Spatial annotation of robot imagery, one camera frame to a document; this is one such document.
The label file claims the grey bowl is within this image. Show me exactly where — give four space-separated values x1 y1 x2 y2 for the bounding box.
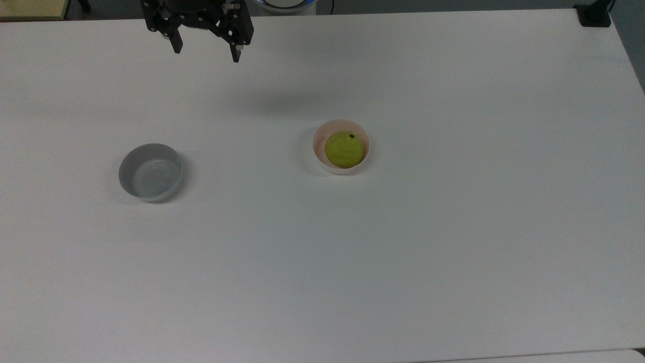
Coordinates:
118 143 183 203

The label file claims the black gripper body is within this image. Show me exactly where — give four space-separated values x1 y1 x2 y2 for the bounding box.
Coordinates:
141 0 254 47

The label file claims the black table clamp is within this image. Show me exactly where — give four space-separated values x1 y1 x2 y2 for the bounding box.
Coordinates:
573 0 613 28

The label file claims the green pear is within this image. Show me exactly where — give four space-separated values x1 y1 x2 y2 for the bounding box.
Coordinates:
325 131 364 169

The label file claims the wooden table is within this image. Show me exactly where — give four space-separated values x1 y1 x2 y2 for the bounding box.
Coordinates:
0 0 70 21

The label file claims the pink bowl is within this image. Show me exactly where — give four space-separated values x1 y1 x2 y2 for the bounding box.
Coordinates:
312 119 371 175

